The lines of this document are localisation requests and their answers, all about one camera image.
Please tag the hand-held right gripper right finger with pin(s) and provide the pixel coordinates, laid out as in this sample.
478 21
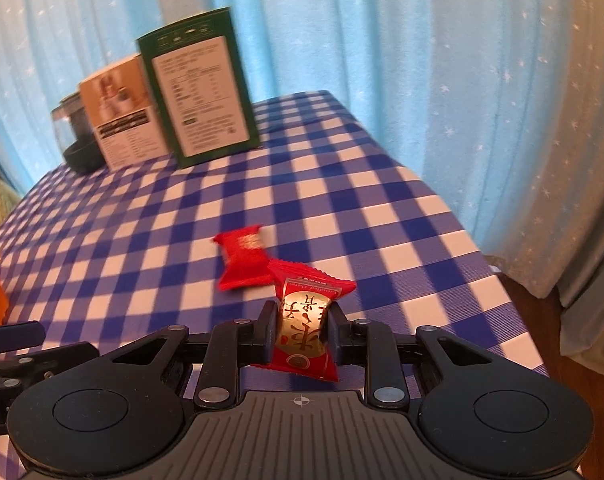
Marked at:
334 332

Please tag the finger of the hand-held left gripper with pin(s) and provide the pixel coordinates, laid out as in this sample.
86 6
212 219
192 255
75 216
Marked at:
17 336
57 360

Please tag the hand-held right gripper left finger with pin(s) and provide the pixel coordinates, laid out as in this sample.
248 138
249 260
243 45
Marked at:
271 332

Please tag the red candy packet gold label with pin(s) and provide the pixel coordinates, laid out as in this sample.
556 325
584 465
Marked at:
302 325

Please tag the blue white checkered tablecloth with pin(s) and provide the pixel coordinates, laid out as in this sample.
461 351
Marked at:
332 200

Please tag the glass jar with black base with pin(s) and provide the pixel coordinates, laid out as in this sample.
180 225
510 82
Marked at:
84 157

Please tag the orange and white box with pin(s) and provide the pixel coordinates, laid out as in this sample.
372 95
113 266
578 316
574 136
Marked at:
122 120

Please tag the green carton box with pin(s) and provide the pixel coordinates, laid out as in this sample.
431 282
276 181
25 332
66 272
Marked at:
197 100

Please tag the grey cloth with lace trim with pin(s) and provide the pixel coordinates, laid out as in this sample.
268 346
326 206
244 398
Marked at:
596 325

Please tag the blue star curtain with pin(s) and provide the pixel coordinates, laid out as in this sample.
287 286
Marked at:
381 35

